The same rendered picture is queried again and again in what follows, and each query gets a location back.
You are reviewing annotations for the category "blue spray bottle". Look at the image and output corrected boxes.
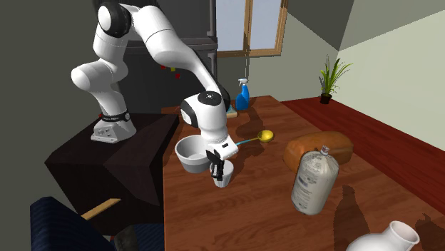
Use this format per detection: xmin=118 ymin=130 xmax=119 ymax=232
xmin=235 ymin=78 xmax=251 ymax=111

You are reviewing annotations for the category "green potted plant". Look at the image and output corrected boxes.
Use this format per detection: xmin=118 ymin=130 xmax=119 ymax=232
xmin=318 ymin=54 xmax=354 ymax=105

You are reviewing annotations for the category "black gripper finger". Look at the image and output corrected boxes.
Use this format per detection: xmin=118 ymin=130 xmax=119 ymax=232
xmin=212 ymin=160 xmax=224 ymax=182

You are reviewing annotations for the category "yellow spoon with blue handle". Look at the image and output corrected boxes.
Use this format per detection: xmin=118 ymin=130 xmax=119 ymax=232
xmin=235 ymin=130 xmax=275 ymax=146

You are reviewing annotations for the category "brown bread loaf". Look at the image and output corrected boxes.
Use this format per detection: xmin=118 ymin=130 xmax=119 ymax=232
xmin=282 ymin=130 xmax=354 ymax=173

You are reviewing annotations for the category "wooden framed window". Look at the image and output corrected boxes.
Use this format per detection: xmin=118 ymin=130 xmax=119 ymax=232
xmin=215 ymin=0 xmax=290 ymax=58

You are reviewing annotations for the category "white vase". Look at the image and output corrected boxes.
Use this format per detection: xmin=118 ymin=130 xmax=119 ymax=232
xmin=344 ymin=220 xmax=421 ymax=251

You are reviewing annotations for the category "dark blue chair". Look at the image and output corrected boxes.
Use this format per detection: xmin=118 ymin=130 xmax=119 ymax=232
xmin=29 ymin=196 xmax=165 ymax=251

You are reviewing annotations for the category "white bowl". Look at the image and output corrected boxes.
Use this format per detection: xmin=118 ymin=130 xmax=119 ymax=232
xmin=174 ymin=135 xmax=214 ymax=174

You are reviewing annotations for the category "dark robot stand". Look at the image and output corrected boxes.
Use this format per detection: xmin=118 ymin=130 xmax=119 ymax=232
xmin=44 ymin=113 xmax=180 ymax=237

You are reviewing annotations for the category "white cup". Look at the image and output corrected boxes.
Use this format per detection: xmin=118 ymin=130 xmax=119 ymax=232
xmin=210 ymin=160 xmax=235 ymax=188

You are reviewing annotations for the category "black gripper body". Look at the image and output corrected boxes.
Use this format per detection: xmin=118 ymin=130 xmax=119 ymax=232
xmin=205 ymin=149 xmax=223 ymax=170

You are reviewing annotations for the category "white flour bag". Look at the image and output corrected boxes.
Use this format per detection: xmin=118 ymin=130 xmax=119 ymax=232
xmin=290 ymin=145 xmax=340 ymax=216

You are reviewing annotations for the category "dark grey refrigerator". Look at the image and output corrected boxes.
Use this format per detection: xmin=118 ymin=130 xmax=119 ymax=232
xmin=118 ymin=0 xmax=218 ymax=114

